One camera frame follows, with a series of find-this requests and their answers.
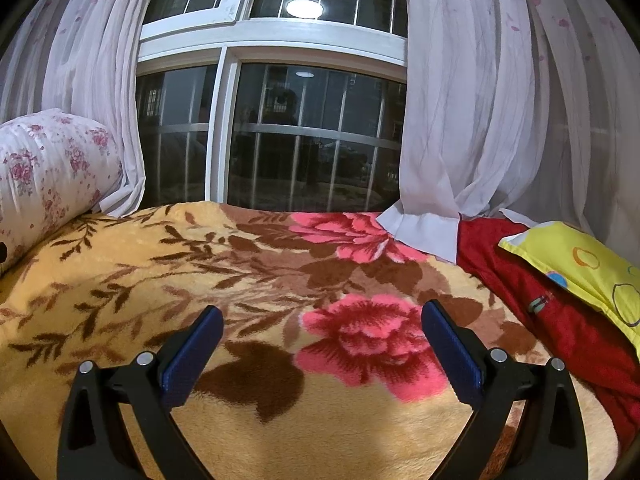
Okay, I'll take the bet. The yellow patterned pillow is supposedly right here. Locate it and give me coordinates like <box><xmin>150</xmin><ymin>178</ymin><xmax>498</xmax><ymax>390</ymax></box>
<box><xmin>498</xmin><ymin>221</ymin><xmax>639</xmax><ymax>348</ymax></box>

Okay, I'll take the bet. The red blanket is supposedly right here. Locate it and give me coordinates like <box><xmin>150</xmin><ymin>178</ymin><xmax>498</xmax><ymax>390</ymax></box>
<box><xmin>457</xmin><ymin>218</ymin><xmax>639</xmax><ymax>452</ymax></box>

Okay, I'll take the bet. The yellow floral fleece blanket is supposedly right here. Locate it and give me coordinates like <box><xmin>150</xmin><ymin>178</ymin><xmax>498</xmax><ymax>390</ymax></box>
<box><xmin>0</xmin><ymin>200</ymin><xmax>622</xmax><ymax>480</ymax></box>

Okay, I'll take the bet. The floral white rolled quilt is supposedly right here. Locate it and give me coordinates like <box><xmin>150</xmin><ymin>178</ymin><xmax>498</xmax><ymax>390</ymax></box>
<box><xmin>0</xmin><ymin>108</ymin><xmax>122</xmax><ymax>271</ymax></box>

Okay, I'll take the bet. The right sheer pink curtain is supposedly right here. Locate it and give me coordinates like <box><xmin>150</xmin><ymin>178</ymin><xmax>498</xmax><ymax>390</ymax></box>
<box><xmin>378</xmin><ymin>0</ymin><xmax>639</xmax><ymax>261</ymax></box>

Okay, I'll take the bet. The sheer pink curtain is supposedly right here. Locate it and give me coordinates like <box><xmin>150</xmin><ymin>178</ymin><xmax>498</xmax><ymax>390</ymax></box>
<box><xmin>378</xmin><ymin>0</ymin><xmax>639</xmax><ymax>261</ymax></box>
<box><xmin>1</xmin><ymin>0</ymin><xmax>151</xmax><ymax>217</ymax></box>

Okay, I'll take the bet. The left sheer pink curtain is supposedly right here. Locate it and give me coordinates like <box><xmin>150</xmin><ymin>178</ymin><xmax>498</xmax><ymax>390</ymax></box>
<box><xmin>1</xmin><ymin>0</ymin><xmax>151</xmax><ymax>217</ymax></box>

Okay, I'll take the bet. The white framed barred window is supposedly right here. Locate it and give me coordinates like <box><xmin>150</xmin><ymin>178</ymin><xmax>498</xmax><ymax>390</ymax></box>
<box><xmin>137</xmin><ymin>0</ymin><xmax>407</xmax><ymax>211</ymax></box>

